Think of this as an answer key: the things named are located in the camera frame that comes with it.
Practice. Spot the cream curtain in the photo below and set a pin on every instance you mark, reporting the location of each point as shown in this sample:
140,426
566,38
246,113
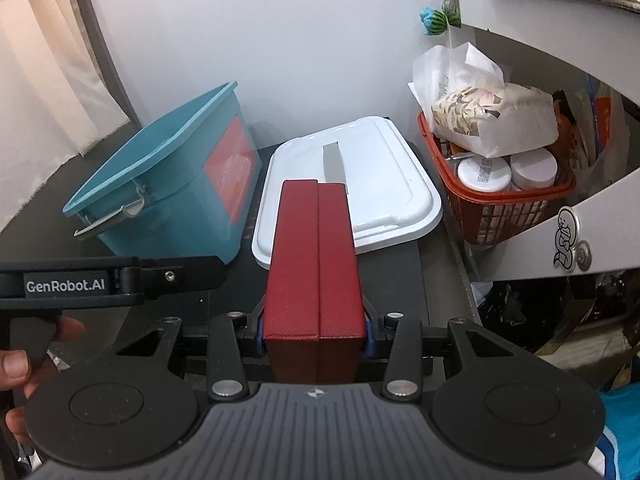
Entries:
55,50

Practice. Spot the white plastic bag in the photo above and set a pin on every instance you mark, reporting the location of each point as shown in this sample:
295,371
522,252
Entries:
440,70

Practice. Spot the blue clothing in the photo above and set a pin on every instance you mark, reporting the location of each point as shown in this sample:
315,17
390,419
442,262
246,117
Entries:
617,435

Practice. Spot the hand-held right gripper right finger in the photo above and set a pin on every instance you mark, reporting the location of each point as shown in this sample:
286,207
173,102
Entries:
369,337

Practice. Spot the white plastic bin lid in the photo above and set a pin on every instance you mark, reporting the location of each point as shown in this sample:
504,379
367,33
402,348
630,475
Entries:
390,185

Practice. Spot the black desktop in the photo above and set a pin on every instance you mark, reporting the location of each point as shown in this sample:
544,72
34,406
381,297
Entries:
395,285

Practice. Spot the person's left hand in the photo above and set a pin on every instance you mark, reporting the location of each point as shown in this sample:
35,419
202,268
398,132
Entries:
15,367

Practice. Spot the black plastic bag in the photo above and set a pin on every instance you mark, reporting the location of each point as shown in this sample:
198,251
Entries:
540,310

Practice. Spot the floral tissue pack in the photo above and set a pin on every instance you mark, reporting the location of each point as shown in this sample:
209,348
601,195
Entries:
500,115

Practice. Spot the red plastic basket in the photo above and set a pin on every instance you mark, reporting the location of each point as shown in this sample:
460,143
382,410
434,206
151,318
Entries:
500,215

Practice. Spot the white curved shelf frame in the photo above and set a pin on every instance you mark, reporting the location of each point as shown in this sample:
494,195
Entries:
525,25

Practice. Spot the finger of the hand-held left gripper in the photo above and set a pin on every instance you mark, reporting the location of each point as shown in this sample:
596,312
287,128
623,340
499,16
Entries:
175,275

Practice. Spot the dark red box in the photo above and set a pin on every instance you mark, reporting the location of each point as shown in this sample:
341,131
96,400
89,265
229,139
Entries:
310,270

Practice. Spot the white round jar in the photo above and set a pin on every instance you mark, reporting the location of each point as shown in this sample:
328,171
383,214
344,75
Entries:
482,175
534,167

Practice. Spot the blue plastic storage bin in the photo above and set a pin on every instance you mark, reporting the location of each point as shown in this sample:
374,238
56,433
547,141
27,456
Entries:
175,195

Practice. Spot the small blue green wall toy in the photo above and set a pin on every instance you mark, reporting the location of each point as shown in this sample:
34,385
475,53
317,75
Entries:
434,20

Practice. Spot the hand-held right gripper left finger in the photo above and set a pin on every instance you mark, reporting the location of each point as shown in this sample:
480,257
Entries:
260,334

